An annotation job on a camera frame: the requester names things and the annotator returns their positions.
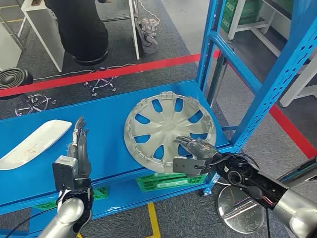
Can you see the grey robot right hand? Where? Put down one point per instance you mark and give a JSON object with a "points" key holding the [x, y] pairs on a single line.
{"points": [[203, 149]]}

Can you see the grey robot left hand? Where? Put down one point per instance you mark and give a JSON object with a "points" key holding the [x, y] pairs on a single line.
{"points": [[83, 157]]}

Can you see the silver wheel hubcap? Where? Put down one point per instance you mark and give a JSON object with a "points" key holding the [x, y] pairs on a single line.
{"points": [[168, 128]]}

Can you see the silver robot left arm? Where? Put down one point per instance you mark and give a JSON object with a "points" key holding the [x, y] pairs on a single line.
{"points": [[70, 213]]}

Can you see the blue metal shelf rack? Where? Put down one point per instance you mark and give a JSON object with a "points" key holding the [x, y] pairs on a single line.
{"points": [[111, 138]]}

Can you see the white plastic trim panel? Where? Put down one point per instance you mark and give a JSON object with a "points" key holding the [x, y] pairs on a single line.
{"points": [[32, 144]]}

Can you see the black stool chrome base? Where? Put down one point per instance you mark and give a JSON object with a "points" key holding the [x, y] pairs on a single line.
{"points": [[12, 78], [91, 61]]}

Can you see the person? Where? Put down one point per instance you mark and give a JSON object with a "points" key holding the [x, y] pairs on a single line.
{"points": [[79, 29]]}

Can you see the white desk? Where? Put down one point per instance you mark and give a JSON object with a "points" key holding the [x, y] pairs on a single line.
{"points": [[41, 39]]}

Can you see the grey cloth bag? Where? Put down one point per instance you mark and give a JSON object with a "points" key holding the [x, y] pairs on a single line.
{"points": [[149, 39]]}

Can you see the green crate stack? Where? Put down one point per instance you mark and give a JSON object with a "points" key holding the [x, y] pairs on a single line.
{"points": [[231, 13]]}

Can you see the white side cabinet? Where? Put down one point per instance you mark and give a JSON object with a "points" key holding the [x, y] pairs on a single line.
{"points": [[7, 49]]}

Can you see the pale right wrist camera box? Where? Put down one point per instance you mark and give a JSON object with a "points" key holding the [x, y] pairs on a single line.
{"points": [[188, 167]]}

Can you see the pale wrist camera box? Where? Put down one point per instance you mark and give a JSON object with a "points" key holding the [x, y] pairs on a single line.
{"points": [[188, 167], [65, 172]]}

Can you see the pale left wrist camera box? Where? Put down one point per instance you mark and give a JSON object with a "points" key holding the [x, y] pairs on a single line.
{"points": [[65, 172]]}

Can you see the chrome stanchion post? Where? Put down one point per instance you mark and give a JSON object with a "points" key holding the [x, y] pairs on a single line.
{"points": [[217, 82], [238, 210]]}

